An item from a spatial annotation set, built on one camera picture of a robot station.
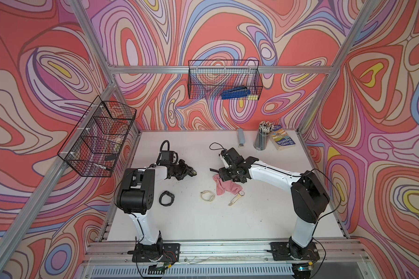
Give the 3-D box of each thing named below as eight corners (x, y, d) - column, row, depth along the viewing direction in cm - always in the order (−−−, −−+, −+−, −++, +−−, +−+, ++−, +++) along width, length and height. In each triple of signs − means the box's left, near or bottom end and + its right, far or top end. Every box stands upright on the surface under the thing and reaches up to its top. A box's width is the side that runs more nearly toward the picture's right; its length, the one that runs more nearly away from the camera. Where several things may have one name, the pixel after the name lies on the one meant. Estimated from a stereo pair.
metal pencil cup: (254, 150, 111) (260, 129, 97) (252, 141, 116) (258, 121, 102) (266, 150, 111) (274, 129, 97) (264, 141, 116) (271, 121, 102)
